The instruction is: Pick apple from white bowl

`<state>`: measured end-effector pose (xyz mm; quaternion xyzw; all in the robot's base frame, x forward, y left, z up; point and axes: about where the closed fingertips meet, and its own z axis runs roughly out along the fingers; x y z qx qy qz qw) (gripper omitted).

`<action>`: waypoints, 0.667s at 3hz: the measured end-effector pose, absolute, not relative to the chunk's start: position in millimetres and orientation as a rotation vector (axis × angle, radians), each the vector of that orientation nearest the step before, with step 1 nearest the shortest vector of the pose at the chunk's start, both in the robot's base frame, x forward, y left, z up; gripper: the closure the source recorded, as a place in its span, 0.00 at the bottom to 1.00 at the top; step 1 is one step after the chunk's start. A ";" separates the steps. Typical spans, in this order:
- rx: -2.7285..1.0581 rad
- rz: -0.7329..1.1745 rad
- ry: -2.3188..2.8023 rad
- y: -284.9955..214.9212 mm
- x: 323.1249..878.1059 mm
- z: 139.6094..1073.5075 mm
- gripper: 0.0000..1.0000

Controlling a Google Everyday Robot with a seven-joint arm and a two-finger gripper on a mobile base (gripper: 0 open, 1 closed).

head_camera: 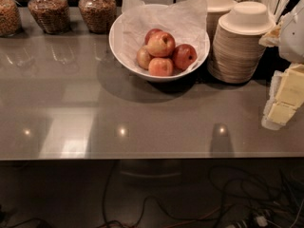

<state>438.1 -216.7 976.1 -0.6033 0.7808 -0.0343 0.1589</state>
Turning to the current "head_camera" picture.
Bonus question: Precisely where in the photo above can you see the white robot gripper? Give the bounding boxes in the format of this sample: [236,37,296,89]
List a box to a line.
[258,0,304,130]

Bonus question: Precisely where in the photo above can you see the right red apple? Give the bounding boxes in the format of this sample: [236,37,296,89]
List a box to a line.
[172,44,197,70]

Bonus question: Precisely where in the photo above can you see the white ceramic bowl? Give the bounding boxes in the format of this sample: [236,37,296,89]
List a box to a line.
[109,3,210,83]

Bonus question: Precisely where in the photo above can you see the white paper bowl liner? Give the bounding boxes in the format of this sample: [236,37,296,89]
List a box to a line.
[116,0,210,72]

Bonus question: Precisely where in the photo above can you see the front yellow-red apple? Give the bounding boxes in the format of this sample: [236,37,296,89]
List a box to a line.
[148,58,174,77]

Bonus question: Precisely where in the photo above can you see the yellow-red apple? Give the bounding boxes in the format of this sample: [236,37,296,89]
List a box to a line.
[137,46,153,70]
[148,58,174,77]

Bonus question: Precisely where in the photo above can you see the top red-yellow apple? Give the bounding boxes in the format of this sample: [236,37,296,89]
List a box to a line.
[147,31,176,57]

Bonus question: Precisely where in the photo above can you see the left yellow-red apple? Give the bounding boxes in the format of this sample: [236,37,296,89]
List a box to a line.
[137,46,153,70]

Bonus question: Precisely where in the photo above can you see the front stack of paper bowls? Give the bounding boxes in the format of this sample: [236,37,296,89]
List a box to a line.
[208,1,276,84]

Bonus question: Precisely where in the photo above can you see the right glass cereal jar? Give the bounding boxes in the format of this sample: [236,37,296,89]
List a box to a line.
[78,0,117,34]

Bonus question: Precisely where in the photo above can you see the glass cereal jar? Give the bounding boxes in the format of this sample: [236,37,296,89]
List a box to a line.
[0,0,22,37]
[28,0,70,34]
[78,0,117,34]

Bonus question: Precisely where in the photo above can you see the middle glass cereal jar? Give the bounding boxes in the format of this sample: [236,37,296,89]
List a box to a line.
[28,0,70,34]

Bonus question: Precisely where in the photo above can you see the left glass cereal jar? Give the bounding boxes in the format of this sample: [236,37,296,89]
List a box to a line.
[0,0,22,37]

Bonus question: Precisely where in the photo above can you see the black floor cables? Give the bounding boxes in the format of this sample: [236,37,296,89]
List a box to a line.
[0,159,304,228]

